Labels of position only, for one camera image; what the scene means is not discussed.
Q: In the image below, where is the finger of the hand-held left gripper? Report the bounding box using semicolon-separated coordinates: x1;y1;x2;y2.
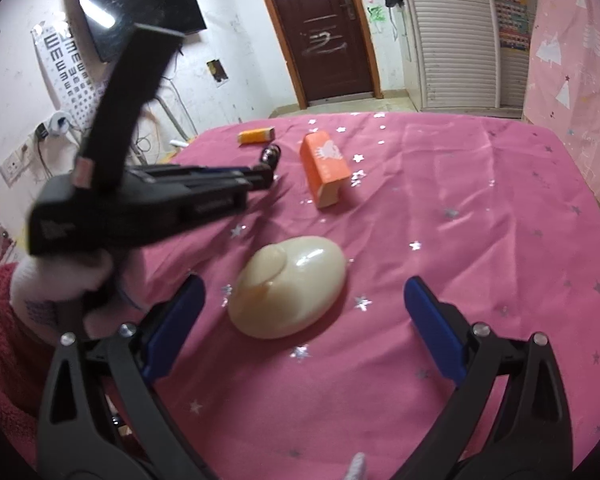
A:
130;179;274;196
129;163;277;182

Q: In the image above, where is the cream oval plastic lid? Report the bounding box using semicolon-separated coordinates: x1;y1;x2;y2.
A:
227;236;347;340

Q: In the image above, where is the white plug adapter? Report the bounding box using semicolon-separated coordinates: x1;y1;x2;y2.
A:
46;111;73;136

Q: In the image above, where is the orange cardboard box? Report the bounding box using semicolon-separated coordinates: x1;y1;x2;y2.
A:
300;130;352;208

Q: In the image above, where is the dark brown door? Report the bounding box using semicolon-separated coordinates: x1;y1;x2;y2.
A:
250;0;383;109

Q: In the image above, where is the pink tree-print curtain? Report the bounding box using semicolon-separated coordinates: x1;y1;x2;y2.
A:
522;0;600;221

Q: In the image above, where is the orange bottle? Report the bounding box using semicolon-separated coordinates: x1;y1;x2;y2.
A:
237;127;276;146

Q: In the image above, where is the pink star-print bed sheet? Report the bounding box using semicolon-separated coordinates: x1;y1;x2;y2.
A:
95;110;600;480

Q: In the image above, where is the colourful grid wall poster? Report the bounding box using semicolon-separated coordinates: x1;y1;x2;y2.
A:
489;0;537;51

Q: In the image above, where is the metal chair frame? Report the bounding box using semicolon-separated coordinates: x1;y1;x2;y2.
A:
150;77;201;143

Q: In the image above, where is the small framed wall picture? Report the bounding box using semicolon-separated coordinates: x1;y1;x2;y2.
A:
206;59;230;84

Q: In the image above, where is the eye test chart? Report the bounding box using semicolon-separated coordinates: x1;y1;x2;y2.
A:
31;22;112;131

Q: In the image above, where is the black wall television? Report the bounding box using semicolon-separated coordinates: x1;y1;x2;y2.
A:
74;0;208;63

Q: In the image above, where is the person's left forearm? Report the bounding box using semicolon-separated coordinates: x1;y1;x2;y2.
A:
0;260;56;466

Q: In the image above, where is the person's left hand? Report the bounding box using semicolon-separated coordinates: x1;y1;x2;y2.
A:
9;250;118;347

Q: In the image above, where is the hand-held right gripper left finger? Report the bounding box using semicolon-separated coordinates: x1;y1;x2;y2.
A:
35;274;221;480

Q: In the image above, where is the white louvered wardrobe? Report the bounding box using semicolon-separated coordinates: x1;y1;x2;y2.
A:
397;0;536;111

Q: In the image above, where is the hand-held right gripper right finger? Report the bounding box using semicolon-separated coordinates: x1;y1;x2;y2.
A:
390;276;576;480

